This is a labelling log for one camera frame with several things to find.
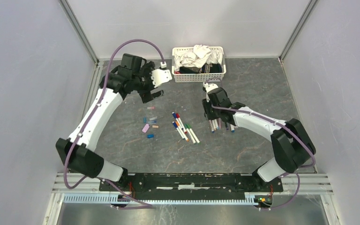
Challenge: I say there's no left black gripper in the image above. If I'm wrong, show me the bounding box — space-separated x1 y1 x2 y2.
132 62 165 103

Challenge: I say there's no thin purple pen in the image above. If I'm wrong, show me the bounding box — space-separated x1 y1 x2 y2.
217 118 222 129

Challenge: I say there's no pink highlighter cap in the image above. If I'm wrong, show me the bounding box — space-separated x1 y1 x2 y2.
142 124 150 133

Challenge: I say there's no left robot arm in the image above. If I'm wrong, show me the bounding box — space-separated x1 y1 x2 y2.
55 53 172 191

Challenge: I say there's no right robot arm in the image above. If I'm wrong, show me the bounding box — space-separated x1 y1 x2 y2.
202 82 316 191

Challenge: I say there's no orange tip white marker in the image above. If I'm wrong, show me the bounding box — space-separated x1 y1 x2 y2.
172 121 189 142

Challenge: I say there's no white plastic basket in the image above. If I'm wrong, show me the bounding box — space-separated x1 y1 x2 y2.
172 56 226 83

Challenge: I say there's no black printed cloth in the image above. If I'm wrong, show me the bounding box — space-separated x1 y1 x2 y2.
178 64 223 74

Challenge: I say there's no white crumpled cloth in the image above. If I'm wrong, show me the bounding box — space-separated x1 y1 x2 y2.
172 45 224 71

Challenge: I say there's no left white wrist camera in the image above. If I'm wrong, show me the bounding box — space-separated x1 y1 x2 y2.
151 69 173 88

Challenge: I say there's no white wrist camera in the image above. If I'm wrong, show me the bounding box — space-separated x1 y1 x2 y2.
202 82 219 102
151 69 173 88

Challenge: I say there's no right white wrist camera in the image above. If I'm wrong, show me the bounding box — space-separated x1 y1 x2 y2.
202 82 219 102

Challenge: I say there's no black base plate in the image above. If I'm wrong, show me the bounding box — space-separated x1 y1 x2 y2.
115 172 284 201

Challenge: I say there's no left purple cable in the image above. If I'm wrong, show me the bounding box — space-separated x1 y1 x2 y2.
63 39 167 210

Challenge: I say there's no purple cable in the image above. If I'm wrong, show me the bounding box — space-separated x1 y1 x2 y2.
203 77 316 210
63 39 167 210

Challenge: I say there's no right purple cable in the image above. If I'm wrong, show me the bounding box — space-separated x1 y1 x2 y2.
203 77 316 210

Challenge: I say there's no white cable duct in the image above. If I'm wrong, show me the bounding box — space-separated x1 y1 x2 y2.
63 194 258 206

